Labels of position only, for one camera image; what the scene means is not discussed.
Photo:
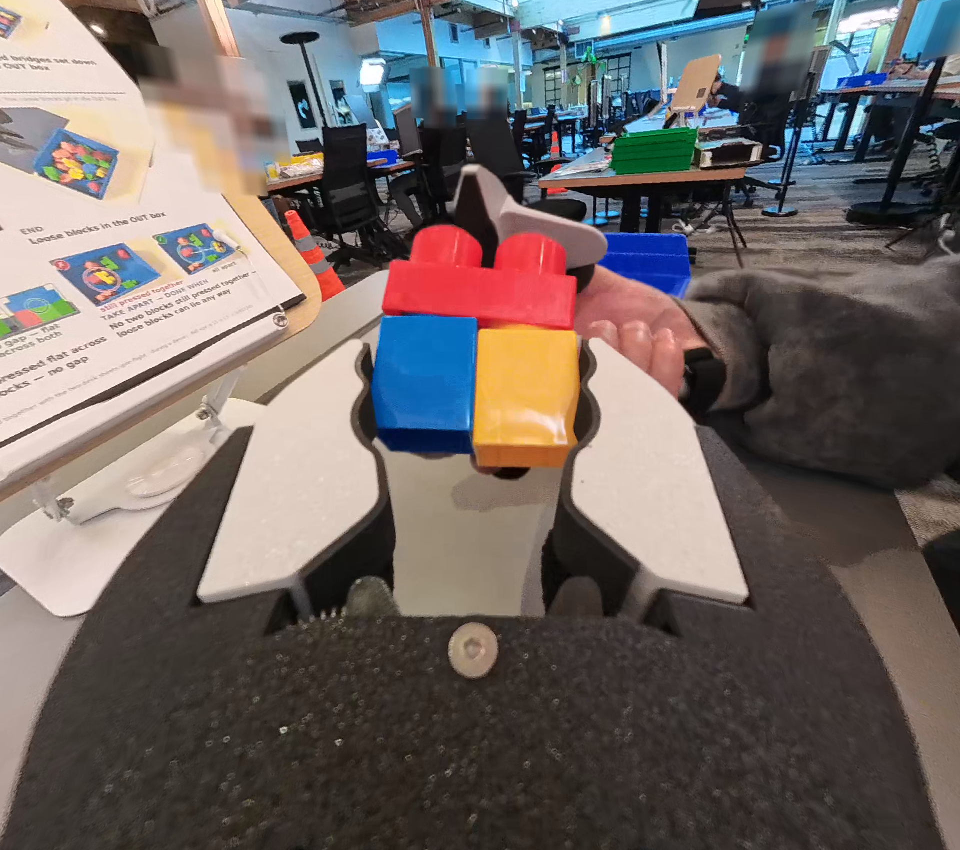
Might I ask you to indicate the brown wooden table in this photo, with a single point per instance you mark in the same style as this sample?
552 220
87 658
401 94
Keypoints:
337 169

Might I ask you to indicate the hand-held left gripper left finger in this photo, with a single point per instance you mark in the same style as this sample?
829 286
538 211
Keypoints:
300 490

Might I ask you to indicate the black office chair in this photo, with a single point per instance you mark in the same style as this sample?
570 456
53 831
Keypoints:
349 175

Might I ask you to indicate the black floor lamp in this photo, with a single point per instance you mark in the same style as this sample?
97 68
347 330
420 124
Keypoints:
304 40

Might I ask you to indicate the printed instruction sheet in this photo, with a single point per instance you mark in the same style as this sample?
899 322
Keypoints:
112 190

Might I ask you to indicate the yellow box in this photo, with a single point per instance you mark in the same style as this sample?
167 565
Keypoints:
307 158

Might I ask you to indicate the green plastic bin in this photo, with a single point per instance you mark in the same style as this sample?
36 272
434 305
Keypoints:
652 165
652 151
652 136

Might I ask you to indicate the blue plastic bin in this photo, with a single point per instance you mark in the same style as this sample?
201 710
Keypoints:
861 78
645 261

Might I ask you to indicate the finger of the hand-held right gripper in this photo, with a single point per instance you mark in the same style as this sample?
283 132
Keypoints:
480 205
555 228

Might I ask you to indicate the wooden board document stand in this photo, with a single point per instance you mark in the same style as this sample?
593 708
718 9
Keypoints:
694 82

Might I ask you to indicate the person's right hand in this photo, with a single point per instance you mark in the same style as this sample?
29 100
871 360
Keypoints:
637 318

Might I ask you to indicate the red two-stud building block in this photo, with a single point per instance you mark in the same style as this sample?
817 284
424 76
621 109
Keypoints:
480 295

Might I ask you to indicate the black standing desk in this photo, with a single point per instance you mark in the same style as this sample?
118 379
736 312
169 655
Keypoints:
900 87

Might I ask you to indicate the person's right forearm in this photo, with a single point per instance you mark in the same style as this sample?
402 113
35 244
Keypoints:
825 370

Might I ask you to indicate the white document stand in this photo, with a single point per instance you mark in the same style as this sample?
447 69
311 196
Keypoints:
150 490

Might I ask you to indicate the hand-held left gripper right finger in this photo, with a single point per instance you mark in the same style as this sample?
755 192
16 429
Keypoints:
652 490

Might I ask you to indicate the yellow one-stud building block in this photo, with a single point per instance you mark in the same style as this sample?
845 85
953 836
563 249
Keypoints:
525 393

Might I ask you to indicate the black and white tray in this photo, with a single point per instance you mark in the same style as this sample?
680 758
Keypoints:
731 153

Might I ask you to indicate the blue building block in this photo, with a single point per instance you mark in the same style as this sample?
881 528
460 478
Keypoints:
424 378

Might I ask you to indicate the orange traffic cone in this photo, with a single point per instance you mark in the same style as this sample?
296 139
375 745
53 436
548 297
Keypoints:
315 258
556 145

